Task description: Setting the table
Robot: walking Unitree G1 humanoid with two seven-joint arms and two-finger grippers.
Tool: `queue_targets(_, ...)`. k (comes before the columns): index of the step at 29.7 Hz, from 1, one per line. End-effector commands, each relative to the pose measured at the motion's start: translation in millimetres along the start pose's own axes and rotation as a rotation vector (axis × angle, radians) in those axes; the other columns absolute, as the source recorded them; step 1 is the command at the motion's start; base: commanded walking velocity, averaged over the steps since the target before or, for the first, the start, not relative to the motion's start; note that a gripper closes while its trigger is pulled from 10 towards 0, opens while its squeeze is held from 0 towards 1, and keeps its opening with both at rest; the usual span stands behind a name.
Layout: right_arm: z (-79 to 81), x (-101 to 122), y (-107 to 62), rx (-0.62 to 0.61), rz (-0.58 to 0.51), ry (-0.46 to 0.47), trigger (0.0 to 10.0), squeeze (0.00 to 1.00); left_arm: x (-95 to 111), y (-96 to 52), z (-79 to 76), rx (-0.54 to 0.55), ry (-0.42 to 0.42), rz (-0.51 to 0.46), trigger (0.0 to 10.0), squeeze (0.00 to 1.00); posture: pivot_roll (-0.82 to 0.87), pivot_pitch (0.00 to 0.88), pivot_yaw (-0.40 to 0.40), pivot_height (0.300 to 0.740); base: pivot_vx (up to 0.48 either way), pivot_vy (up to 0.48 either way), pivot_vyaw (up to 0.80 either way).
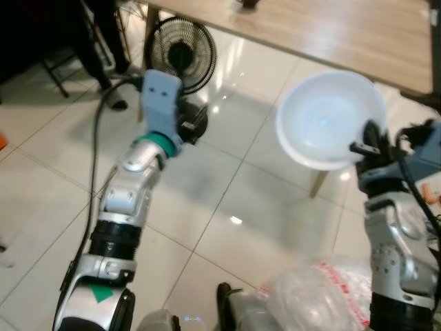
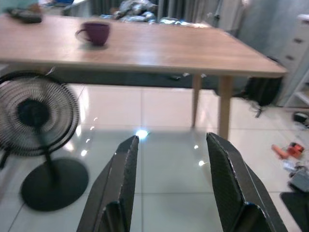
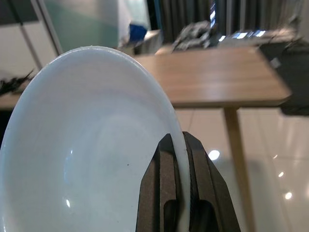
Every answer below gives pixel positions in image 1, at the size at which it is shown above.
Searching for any wooden table leg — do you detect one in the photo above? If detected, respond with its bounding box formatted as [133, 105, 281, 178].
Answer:
[141, 3, 161, 43]
[309, 168, 331, 200]

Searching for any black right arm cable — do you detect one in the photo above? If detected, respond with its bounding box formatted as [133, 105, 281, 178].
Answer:
[394, 138, 441, 239]

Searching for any white plastic bowl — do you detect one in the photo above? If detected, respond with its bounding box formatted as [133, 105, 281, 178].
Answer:
[276, 70, 389, 172]

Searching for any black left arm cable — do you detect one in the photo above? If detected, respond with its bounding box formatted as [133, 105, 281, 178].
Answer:
[59, 74, 147, 294]

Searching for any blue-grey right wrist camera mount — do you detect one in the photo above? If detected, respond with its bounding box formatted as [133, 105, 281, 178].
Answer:
[358, 121, 441, 198]

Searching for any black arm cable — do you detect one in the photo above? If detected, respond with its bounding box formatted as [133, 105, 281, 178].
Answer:
[59, 74, 147, 294]
[394, 138, 441, 239]

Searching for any robot left leg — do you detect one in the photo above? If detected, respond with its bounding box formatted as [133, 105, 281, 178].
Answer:
[136, 310, 182, 331]

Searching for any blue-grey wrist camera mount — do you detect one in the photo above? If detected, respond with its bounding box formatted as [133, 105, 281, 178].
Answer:
[358, 121, 441, 198]
[140, 69, 185, 149]

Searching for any black standing fan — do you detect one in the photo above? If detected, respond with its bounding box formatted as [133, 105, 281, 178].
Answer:
[145, 17, 217, 146]

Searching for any black chair frame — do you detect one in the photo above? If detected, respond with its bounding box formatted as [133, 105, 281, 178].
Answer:
[0, 0, 140, 112]

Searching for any clear plastic bag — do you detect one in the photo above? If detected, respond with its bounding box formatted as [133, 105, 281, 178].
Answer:
[260, 258, 374, 331]

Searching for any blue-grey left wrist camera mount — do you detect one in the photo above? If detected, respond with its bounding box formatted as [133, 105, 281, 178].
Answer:
[140, 69, 185, 149]

